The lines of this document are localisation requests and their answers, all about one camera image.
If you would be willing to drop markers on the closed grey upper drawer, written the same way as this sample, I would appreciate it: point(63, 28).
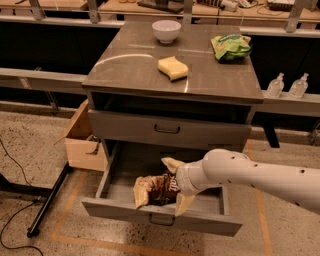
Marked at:
point(165, 131)

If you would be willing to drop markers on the yellow sponge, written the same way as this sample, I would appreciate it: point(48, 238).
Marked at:
point(173, 68)

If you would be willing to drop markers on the clear pump bottle right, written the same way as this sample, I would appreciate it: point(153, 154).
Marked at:
point(299, 87)

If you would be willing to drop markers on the grey drawer cabinet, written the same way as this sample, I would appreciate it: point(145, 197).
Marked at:
point(171, 98)

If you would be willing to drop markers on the white bowl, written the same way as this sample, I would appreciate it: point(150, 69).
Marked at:
point(166, 31)

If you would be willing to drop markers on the grey metal shelf rail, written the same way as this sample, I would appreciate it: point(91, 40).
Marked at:
point(42, 81)

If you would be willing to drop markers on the clear pump bottle left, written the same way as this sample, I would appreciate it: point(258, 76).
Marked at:
point(276, 86)

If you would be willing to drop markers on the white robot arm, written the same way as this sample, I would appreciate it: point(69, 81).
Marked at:
point(296, 185)

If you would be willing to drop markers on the cardboard box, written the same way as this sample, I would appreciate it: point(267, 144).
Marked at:
point(83, 149)

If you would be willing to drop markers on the black metal leg bar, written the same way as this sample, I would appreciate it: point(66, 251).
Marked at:
point(33, 230)

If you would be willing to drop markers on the clear pump bottle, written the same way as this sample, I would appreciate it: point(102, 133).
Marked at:
point(276, 86)
point(299, 87)

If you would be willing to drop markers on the brown chip bag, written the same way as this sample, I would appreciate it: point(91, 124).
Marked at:
point(155, 190)

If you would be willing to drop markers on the open grey lower drawer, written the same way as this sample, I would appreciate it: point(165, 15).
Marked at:
point(114, 199)

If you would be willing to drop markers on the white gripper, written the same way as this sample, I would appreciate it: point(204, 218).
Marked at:
point(183, 180)

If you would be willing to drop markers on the green chip bag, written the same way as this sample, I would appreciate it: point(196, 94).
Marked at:
point(231, 47)

